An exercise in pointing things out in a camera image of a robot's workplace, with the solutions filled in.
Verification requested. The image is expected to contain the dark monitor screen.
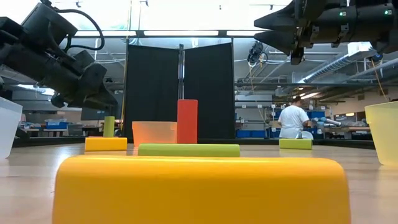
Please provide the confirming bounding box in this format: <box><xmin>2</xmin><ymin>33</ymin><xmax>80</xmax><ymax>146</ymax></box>
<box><xmin>80</xmin><ymin>105</ymin><xmax>124</xmax><ymax>121</ymax></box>

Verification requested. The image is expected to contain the blue storage bins low shelf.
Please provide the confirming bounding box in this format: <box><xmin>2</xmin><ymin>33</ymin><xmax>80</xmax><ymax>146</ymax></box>
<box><xmin>236</xmin><ymin>129</ymin><xmax>280</xmax><ymax>139</ymax></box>

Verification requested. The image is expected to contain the black table edge rail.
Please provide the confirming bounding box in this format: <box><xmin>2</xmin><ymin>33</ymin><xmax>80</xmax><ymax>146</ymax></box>
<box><xmin>12</xmin><ymin>136</ymin><xmax>376</xmax><ymax>149</ymax></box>

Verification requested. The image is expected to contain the long green block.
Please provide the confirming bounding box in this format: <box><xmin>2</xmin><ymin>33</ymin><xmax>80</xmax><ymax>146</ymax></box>
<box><xmin>137</xmin><ymin>143</ymin><xmax>241</xmax><ymax>157</ymax></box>

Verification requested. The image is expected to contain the tall orange block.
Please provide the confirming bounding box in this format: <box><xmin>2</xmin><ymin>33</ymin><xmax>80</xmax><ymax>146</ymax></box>
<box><xmin>177</xmin><ymin>99</ymin><xmax>198</xmax><ymax>144</ymax></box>

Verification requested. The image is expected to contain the person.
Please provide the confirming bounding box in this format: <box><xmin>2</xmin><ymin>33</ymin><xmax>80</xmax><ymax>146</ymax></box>
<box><xmin>277</xmin><ymin>95</ymin><xmax>311</xmax><ymax>139</ymax></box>

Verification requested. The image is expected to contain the yellow hanging cable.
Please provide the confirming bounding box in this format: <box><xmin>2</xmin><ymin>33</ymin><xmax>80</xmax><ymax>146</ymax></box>
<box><xmin>369</xmin><ymin>58</ymin><xmax>389</xmax><ymax>101</ymax></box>

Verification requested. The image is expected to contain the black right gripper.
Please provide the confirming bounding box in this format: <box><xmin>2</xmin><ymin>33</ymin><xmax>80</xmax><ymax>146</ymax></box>
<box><xmin>253</xmin><ymin>0</ymin><xmax>358</xmax><ymax>66</ymax></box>

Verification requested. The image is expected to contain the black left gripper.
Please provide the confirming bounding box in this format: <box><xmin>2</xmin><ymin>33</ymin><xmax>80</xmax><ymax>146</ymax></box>
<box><xmin>0</xmin><ymin>42</ymin><xmax>119</xmax><ymax>110</ymax></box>

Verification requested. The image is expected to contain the translucent white bin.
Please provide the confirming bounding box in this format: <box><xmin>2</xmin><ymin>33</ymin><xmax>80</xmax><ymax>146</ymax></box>
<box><xmin>0</xmin><ymin>96</ymin><xmax>24</xmax><ymax>159</ymax></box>

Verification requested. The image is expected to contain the translucent orange bin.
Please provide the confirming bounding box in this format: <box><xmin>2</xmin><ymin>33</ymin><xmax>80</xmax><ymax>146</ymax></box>
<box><xmin>131</xmin><ymin>121</ymin><xmax>178</xmax><ymax>147</ymax></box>

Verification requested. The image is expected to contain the metal partition pole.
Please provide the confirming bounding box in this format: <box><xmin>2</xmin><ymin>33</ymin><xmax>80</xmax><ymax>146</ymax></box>
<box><xmin>178</xmin><ymin>44</ymin><xmax>185</xmax><ymax>101</ymax></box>

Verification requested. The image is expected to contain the large yellow block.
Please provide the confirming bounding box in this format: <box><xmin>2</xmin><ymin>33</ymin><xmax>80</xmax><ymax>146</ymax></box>
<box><xmin>52</xmin><ymin>155</ymin><xmax>352</xmax><ymax>224</ymax></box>

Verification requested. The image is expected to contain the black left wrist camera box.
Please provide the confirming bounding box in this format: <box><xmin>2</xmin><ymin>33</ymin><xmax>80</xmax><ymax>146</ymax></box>
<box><xmin>20</xmin><ymin>2</ymin><xmax>78</xmax><ymax>48</ymax></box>

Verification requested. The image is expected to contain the translucent yellow bin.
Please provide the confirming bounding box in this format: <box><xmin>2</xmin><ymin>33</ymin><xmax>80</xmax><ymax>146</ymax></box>
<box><xmin>364</xmin><ymin>101</ymin><xmax>398</xmax><ymax>166</ymax></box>

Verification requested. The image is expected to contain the hanging black cable reel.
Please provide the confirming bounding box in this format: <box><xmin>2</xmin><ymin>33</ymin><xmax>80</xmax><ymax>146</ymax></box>
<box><xmin>247</xmin><ymin>40</ymin><xmax>269</xmax><ymax>67</ymax></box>

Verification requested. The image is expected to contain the short green block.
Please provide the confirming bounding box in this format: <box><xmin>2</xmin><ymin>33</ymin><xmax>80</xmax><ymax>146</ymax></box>
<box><xmin>279</xmin><ymin>138</ymin><xmax>313</xmax><ymax>151</ymax></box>

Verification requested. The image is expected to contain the blue tray on workbench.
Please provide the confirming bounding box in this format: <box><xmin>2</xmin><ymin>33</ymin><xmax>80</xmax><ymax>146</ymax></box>
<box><xmin>45</xmin><ymin>121</ymin><xmax>69</xmax><ymax>130</ymax></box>

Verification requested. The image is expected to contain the silver ventilation duct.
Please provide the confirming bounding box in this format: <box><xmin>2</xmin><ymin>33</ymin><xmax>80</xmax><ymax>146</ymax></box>
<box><xmin>298</xmin><ymin>52</ymin><xmax>374</xmax><ymax>84</ymax></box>

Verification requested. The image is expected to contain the small yellow block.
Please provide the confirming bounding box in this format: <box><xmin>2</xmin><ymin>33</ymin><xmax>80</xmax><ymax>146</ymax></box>
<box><xmin>84</xmin><ymin>136</ymin><xmax>128</xmax><ymax>152</ymax></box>

